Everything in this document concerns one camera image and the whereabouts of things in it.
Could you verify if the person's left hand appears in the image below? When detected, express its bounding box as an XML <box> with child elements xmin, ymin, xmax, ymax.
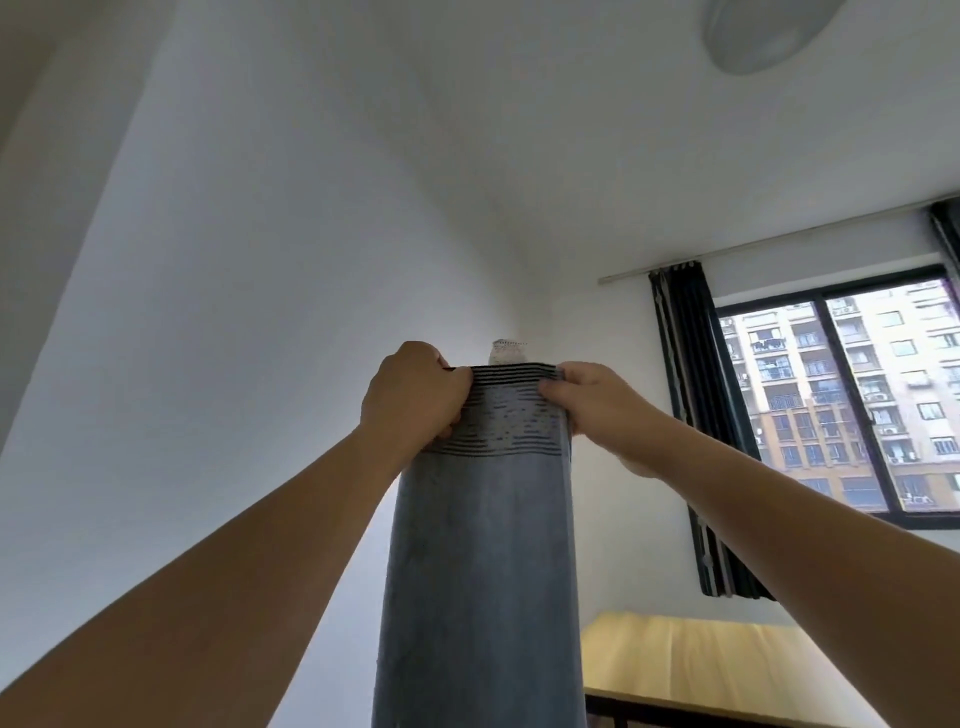
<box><xmin>359</xmin><ymin>341</ymin><xmax>475</xmax><ymax>460</ymax></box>

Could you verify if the person's right hand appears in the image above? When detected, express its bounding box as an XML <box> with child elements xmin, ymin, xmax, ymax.
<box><xmin>538</xmin><ymin>362</ymin><xmax>680</xmax><ymax>481</ymax></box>

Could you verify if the dark striped towel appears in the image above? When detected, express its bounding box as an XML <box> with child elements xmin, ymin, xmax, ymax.
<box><xmin>371</xmin><ymin>339</ymin><xmax>588</xmax><ymax>728</ymax></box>

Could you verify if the person's right forearm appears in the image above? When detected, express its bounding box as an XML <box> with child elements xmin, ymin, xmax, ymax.
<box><xmin>622</xmin><ymin>419</ymin><xmax>960</xmax><ymax>728</ymax></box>

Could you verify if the person's left forearm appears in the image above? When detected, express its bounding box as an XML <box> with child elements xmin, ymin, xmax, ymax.
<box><xmin>0</xmin><ymin>423</ymin><xmax>410</xmax><ymax>728</ymax></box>

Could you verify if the wide dark curtain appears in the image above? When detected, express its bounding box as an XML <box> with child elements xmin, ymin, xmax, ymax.
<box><xmin>648</xmin><ymin>260</ymin><xmax>775</xmax><ymax>601</ymax></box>

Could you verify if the black framed window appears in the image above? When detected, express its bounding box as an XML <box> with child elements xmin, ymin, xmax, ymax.
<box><xmin>712</xmin><ymin>263</ymin><xmax>960</xmax><ymax>532</ymax></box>

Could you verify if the white curtain rod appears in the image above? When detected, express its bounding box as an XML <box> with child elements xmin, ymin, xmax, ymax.
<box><xmin>597</xmin><ymin>196</ymin><xmax>960</xmax><ymax>286</ymax></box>

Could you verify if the wooden table with black legs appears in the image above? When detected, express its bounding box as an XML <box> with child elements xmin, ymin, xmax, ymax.
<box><xmin>581</xmin><ymin>611</ymin><xmax>890</xmax><ymax>728</ymax></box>

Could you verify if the narrow dark curtain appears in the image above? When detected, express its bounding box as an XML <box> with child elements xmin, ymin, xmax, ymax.
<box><xmin>928</xmin><ymin>198</ymin><xmax>960</xmax><ymax>271</ymax></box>

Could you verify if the round white ceiling lamp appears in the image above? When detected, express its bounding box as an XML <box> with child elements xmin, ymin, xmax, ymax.
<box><xmin>701</xmin><ymin>0</ymin><xmax>845</xmax><ymax>76</ymax></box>

